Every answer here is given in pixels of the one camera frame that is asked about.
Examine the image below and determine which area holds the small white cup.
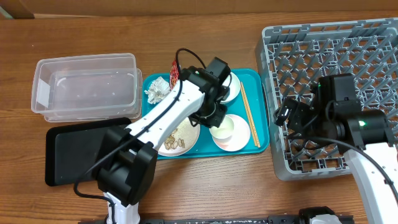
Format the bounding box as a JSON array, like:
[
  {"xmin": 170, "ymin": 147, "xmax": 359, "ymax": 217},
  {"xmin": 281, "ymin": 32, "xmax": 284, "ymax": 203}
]
[{"xmin": 210, "ymin": 115, "xmax": 234, "ymax": 139}]

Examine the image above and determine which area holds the pink bowl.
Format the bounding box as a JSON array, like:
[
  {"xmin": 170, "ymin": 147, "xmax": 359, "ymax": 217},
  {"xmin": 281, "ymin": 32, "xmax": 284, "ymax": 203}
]
[{"xmin": 211, "ymin": 114, "xmax": 251, "ymax": 152}]

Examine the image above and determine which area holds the white bowl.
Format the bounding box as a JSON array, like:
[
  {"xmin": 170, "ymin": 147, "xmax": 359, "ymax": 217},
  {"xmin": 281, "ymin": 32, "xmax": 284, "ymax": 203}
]
[{"xmin": 221, "ymin": 72, "xmax": 241, "ymax": 104}]

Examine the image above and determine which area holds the red snack wrapper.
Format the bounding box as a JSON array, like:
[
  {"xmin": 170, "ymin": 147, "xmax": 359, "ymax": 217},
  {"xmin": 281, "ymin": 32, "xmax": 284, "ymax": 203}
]
[{"xmin": 169, "ymin": 59, "xmax": 180, "ymax": 90}]

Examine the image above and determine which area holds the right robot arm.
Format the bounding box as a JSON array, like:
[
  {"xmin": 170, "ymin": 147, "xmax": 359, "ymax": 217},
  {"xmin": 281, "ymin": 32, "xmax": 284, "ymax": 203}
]
[{"xmin": 274, "ymin": 73, "xmax": 397, "ymax": 223}]

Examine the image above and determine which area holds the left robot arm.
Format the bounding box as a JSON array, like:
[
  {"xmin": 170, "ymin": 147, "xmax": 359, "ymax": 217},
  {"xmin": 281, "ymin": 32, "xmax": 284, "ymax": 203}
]
[{"xmin": 92, "ymin": 57, "xmax": 231, "ymax": 223}]

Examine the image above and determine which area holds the grey dishwasher rack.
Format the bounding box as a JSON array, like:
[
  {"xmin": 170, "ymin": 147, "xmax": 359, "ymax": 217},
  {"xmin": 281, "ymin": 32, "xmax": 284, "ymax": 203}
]
[{"xmin": 256, "ymin": 18, "xmax": 397, "ymax": 181}]

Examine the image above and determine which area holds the pink plate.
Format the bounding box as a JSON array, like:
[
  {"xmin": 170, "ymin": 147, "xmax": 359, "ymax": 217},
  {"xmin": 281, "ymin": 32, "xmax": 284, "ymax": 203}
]
[{"xmin": 158, "ymin": 118, "xmax": 200, "ymax": 157}]

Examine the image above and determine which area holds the teal serving tray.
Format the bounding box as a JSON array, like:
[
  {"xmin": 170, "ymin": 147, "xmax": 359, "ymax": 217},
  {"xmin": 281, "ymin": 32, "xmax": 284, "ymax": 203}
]
[{"xmin": 142, "ymin": 68, "xmax": 270, "ymax": 160}]

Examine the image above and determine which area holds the peanut shells pile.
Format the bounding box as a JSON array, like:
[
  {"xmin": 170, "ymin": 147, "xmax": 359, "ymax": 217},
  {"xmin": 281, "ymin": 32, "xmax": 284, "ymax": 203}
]
[{"xmin": 163, "ymin": 128, "xmax": 185, "ymax": 151}]

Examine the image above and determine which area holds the crumpled white tissue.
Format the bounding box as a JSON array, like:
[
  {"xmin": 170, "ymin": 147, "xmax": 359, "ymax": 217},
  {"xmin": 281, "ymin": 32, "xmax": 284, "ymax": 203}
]
[{"xmin": 144, "ymin": 77, "xmax": 170, "ymax": 105}]

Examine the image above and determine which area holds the clear plastic bin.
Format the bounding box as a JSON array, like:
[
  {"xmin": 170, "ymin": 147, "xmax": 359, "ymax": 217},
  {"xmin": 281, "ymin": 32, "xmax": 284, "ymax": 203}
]
[{"xmin": 30, "ymin": 53, "xmax": 142, "ymax": 123}]

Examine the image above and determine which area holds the black tray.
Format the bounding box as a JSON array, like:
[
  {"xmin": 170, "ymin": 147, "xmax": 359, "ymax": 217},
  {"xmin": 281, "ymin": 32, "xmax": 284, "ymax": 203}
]
[{"xmin": 45, "ymin": 118, "xmax": 131, "ymax": 187}]

